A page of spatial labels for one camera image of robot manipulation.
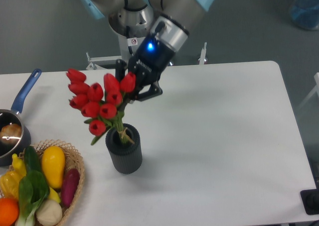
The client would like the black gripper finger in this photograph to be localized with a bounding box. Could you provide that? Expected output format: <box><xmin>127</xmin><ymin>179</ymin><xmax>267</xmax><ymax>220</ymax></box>
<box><xmin>115</xmin><ymin>59</ymin><xmax>129</xmax><ymax>82</ymax></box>
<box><xmin>129</xmin><ymin>81</ymin><xmax>163</xmax><ymax>102</ymax></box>

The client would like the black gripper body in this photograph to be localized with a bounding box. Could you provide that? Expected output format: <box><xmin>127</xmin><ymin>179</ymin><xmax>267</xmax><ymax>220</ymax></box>
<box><xmin>128</xmin><ymin>35</ymin><xmax>175</xmax><ymax>87</ymax></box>

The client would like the red tulip bouquet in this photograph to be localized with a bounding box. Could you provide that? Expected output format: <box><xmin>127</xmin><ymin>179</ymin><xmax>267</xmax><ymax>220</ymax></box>
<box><xmin>66</xmin><ymin>68</ymin><xmax>136</xmax><ymax>145</ymax></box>

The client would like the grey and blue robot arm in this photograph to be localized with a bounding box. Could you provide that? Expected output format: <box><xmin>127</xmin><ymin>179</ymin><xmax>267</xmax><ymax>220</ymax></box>
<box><xmin>81</xmin><ymin>0</ymin><xmax>214</xmax><ymax>103</ymax></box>

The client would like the dark grey ribbed vase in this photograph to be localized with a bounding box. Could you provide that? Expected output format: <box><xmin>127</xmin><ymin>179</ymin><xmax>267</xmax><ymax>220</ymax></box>
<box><xmin>105</xmin><ymin>123</ymin><xmax>143</xmax><ymax>174</ymax></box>

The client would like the woven wicker basket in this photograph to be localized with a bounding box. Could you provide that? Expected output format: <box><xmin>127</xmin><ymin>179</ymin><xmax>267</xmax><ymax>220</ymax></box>
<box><xmin>0</xmin><ymin>140</ymin><xmax>85</xmax><ymax>226</ymax></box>

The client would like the yellow squash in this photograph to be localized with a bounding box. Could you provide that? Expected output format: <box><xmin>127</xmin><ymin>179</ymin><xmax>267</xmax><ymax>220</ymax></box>
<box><xmin>41</xmin><ymin>145</ymin><xmax>65</xmax><ymax>190</ymax></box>

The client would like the purple eggplant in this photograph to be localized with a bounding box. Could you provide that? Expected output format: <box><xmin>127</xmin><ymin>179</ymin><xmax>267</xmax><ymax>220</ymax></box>
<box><xmin>61</xmin><ymin>168</ymin><xmax>80</xmax><ymax>208</ymax></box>

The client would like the brown bread roll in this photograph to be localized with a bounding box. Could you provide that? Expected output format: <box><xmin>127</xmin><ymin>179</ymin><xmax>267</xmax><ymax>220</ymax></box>
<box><xmin>0</xmin><ymin>123</ymin><xmax>22</xmax><ymax>145</ymax></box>

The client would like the dark green cucumber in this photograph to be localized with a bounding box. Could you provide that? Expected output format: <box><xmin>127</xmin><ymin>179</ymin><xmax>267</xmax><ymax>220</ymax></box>
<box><xmin>24</xmin><ymin>146</ymin><xmax>42</xmax><ymax>173</ymax></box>

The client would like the small yellow gourd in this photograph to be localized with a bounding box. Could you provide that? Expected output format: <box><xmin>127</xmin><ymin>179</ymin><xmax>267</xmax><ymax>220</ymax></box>
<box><xmin>12</xmin><ymin>154</ymin><xmax>26</xmax><ymax>177</ymax></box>

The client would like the yellow banana tip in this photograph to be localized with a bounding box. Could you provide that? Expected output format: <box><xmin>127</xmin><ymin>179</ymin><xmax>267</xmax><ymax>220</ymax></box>
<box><xmin>47</xmin><ymin>187</ymin><xmax>61</xmax><ymax>204</ymax></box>

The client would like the green bok choy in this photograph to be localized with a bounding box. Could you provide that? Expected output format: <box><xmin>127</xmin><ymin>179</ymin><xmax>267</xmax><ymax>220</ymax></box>
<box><xmin>15</xmin><ymin>170</ymin><xmax>51</xmax><ymax>226</ymax></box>

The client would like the blue translucent container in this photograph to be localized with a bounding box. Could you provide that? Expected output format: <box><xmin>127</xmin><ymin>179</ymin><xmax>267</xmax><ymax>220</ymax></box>
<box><xmin>289</xmin><ymin>0</ymin><xmax>319</xmax><ymax>30</ymax></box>

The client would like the yellow bell pepper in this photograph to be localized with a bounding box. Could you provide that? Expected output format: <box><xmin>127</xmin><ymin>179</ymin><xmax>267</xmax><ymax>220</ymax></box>
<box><xmin>0</xmin><ymin>171</ymin><xmax>22</xmax><ymax>201</ymax></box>

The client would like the beige garlic bulb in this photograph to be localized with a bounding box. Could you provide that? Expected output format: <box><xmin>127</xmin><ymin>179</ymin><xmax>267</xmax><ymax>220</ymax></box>
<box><xmin>36</xmin><ymin>200</ymin><xmax>62</xmax><ymax>226</ymax></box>

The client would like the orange fruit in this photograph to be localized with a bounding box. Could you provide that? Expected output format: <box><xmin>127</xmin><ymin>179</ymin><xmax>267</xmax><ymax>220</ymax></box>
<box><xmin>0</xmin><ymin>198</ymin><xmax>19</xmax><ymax>226</ymax></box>

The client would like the black device at edge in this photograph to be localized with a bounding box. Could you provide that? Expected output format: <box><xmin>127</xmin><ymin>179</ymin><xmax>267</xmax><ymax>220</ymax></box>
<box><xmin>300</xmin><ymin>189</ymin><xmax>319</xmax><ymax>215</ymax></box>

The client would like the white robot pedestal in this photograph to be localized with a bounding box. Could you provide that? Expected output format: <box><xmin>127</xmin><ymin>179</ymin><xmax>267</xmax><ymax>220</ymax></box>
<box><xmin>85</xmin><ymin>34</ymin><xmax>209</xmax><ymax>71</ymax></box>

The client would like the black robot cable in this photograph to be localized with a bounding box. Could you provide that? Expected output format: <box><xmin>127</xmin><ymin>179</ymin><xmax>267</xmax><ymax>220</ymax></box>
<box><xmin>126</xmin><ymin>26</ymin><xmax>137</xmax><ymax>57</ymax></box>

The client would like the blue handled saucepan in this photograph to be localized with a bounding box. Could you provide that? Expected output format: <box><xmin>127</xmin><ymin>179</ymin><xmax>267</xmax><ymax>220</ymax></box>
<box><xmin>0</xmin><ymin>69</ymin><xmax>42</xmax><ymax>167</ymax></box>

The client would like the white frame at right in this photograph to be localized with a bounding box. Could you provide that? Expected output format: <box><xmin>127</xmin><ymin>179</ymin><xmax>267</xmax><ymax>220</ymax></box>
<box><xmin>299</xmin><ymin>73</ymin><xmax>319</xmax><ymax>108</ymax></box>

